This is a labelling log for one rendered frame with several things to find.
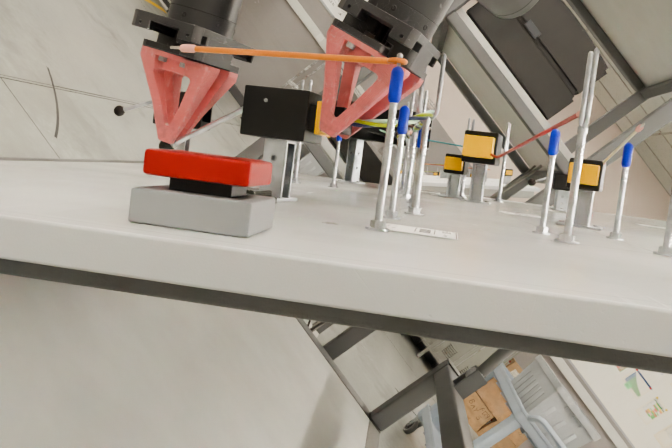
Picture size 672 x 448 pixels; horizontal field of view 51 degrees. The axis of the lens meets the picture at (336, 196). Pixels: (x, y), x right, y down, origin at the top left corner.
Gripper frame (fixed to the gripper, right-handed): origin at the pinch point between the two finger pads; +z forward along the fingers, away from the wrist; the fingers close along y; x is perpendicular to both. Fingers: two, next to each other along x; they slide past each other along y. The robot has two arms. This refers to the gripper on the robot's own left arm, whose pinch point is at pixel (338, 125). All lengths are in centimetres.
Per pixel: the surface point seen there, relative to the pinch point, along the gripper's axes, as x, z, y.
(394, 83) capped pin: -5.5, -5.2, -12.8
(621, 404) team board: -221, 180, 797
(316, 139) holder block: 1.2, 2.0, 0.7
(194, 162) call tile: -2.7, 2.1, -25.8
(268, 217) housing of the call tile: -5.7, 3.5, -21.6
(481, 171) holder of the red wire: -7, 0, 57
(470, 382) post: -24, 34, 73
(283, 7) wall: 340, -9, 712
